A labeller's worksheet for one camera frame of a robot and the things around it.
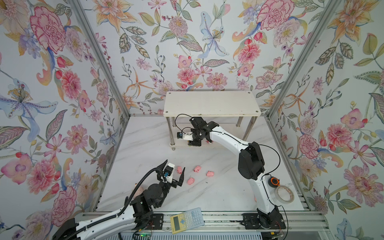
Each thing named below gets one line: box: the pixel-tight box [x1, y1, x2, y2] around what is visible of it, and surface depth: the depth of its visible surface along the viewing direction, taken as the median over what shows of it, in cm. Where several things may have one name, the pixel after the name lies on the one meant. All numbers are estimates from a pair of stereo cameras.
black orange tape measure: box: [268, 176, 281, 188], surface depth 86 cm
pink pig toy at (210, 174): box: [206, 170, 215, 177], surface depth 90 cm
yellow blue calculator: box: [170, 207, 205, 235], surface depth 75 cm
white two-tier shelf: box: [163, 91, 262, 151], surface depth 80 cm
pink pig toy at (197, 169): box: [193, 165, 202, 173], surface depth 92 cm
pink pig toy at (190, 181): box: [187, 177, 195, 185], surface depth 88 cm
